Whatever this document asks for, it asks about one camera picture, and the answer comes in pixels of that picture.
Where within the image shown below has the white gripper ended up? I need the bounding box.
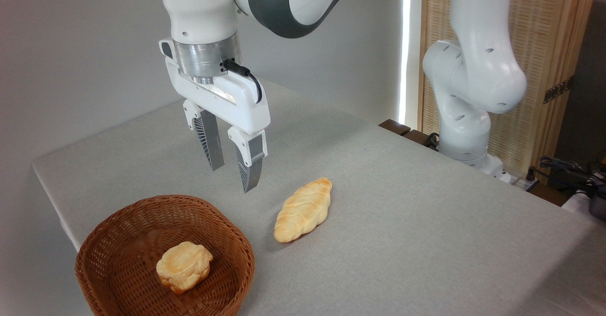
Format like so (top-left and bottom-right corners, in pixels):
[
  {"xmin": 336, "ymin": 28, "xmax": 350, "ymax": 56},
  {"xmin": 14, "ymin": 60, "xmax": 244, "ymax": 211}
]
[{"xmin": 159, "ymin": 37, "xmax": 271, "ymax": 194}]

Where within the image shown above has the long braided bread loaf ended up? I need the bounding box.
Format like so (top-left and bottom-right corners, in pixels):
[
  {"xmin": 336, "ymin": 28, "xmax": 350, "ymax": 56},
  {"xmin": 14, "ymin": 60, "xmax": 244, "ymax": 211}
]
[{"xmin": 273, "ymin": 177, "xmax": 333, "ymax": 244}]

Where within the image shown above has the round golden bread roll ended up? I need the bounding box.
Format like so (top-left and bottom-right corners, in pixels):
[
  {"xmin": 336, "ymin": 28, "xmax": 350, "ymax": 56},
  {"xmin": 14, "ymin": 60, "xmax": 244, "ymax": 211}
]
[{"xmin": 156, "ymin": 241, "xmax": 214, "ymax": 295}]

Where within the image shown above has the brown woven wicker basket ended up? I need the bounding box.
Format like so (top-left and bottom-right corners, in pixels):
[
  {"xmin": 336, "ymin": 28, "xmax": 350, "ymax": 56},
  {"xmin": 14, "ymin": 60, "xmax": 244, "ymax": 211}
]
[{"xmin": 74, "ymin": 194, "xmax": 256, "ymax": 316}]

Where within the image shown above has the grey tablecloth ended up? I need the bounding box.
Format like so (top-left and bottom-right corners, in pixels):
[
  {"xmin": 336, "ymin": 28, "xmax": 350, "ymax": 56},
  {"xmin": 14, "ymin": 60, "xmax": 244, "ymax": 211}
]
[{"xmin": 32, "ymin": 76, "xmax": 606, "ymax": 316}]

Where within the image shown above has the white power strip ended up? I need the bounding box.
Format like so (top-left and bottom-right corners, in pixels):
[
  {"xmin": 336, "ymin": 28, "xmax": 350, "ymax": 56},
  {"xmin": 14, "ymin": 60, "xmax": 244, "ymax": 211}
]
[{"xmin": 501, "ymin": 171, "xmax": 541, "ymax": 192}]

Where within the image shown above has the black screen hinge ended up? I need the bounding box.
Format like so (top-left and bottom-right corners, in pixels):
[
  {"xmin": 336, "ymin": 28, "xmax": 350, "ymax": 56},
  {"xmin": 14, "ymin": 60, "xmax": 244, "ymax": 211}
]
[{"xmin": 543, "ymin": 75, "xmax": 575, "ymax": 105}]

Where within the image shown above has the wooden slatted folding screen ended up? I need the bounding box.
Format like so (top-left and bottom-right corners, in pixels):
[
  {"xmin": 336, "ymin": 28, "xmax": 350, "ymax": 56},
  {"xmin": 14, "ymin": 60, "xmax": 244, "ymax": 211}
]
[{"xmin": 417, "ymin": 0, "xmax": 600, "ymax": 184}]

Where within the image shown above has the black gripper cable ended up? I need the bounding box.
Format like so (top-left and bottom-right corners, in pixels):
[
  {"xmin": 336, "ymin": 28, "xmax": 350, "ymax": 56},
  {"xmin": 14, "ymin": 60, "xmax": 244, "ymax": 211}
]
[{"xmin": 221, "ymin": 59, "xmax": 263, "ymax": 104}]

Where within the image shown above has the black cable bundle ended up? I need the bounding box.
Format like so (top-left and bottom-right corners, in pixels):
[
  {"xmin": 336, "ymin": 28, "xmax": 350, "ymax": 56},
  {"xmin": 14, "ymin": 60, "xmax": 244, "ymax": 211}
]
[{"xmin": 538, "ymin": 156, "xmax": 606, "ymax": 199}]

